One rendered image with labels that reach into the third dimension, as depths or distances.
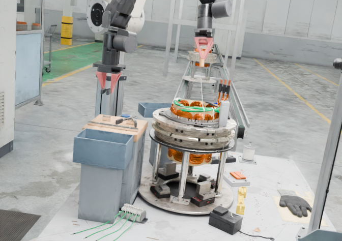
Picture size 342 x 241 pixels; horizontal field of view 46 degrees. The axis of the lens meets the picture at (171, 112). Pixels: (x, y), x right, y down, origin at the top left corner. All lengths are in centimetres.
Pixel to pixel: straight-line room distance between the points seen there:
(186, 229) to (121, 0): 78
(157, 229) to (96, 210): 21
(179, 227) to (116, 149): 35
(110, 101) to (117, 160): 60
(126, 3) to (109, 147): 46
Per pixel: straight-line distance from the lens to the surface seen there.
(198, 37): 149
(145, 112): 173
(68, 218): 140
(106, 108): 182
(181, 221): 143
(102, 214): 137
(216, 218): 141
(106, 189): 132
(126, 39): 129
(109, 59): 136
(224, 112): 145
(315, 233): 141
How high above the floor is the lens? 146
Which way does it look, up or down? 14 degrees down
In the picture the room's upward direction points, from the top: 7 degrees clockwise
